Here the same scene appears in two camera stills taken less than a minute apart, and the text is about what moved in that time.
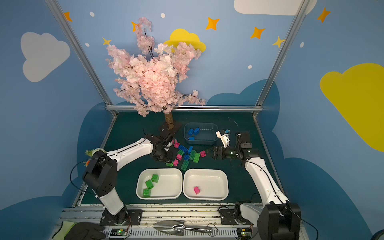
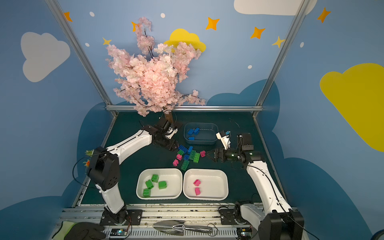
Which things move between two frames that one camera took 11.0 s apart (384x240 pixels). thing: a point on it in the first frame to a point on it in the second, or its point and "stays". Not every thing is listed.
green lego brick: [146, 192] stays
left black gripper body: [165, 135] to [167, 120]
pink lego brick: [196, 190] stays
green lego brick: [149, 184] stays
